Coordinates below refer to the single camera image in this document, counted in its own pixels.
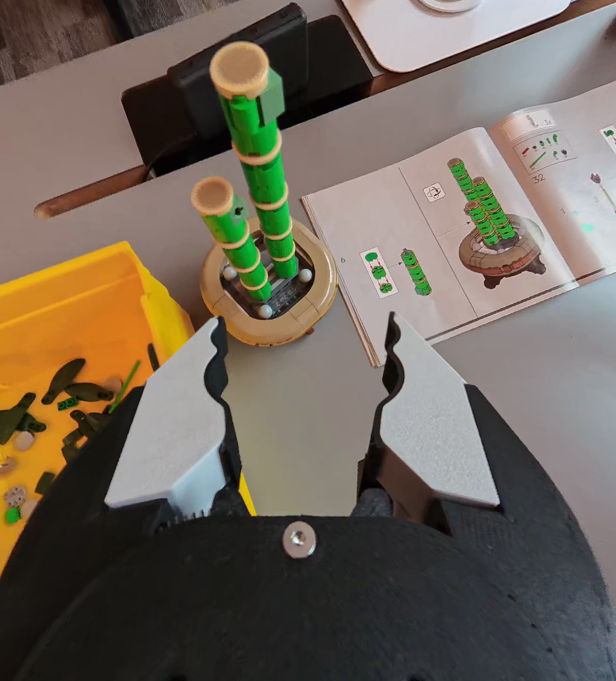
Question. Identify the black power box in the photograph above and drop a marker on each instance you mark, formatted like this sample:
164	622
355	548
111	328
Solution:
286	53

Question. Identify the document stand with sheet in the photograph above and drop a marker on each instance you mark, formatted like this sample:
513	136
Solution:
446	42

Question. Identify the loose brick pieces pile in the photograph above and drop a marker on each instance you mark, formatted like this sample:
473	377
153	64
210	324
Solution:
74	391

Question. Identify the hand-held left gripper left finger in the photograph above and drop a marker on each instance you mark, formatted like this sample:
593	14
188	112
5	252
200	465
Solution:
170	436

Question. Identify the yellow plastic bin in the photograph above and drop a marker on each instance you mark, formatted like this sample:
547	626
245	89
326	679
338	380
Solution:
47	319

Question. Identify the bamboo brick model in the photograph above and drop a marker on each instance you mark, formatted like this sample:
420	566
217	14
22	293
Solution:
265	213

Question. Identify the grey desk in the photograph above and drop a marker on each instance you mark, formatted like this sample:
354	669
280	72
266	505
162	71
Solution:
526	399

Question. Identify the open instruction booklet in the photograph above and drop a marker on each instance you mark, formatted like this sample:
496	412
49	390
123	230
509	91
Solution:
446	213

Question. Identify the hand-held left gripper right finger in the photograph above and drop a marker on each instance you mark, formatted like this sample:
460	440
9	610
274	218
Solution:
435	436

